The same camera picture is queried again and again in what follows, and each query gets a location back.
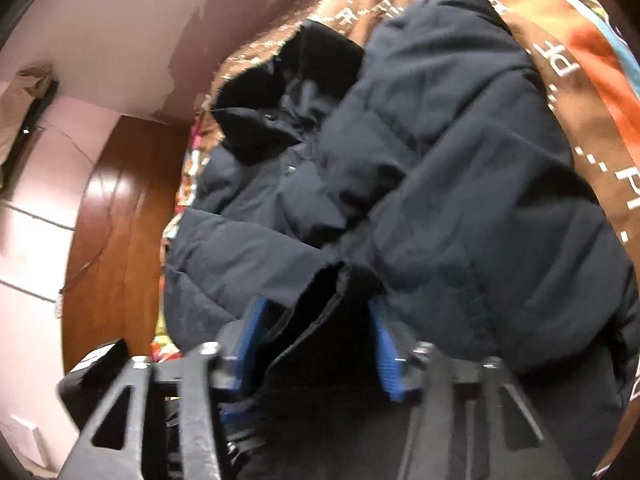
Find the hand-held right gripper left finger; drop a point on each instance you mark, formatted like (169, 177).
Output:
(250, 342)

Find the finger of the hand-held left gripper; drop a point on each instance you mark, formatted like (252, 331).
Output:
(240, 414)

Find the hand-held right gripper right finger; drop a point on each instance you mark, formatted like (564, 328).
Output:
(386, 352)

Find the dark navy puffer jacket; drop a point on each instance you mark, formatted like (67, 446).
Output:
(450, 185)

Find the colourful printed blanket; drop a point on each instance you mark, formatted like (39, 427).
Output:
(575, 35)

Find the black wall-mounted device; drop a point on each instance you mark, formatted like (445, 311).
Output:
(31, 120)

